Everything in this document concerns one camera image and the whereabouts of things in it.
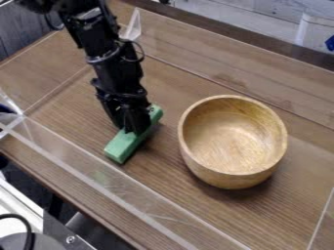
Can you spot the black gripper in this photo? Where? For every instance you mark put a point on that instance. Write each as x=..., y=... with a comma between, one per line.
x=116, y=65

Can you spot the green rectangular block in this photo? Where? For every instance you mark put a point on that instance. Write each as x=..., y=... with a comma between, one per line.
x=124, y=144

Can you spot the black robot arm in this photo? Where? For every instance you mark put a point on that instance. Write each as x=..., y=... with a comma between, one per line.
x=86, y=19

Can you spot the brown wooden bowl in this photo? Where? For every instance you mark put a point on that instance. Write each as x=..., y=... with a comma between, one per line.
x=232, y=141

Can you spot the white container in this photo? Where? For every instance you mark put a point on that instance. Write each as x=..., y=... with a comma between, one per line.
x=315, y=33

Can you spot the clear acrylic corner bracket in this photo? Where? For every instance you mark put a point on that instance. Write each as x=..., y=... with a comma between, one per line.
x=132, y=31

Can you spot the clear acrylic front wall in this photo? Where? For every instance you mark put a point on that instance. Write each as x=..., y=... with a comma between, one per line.
x=148, y=220

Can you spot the grey metal bracket with screw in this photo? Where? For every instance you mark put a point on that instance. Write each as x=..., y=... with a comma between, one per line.
x=58, y=237

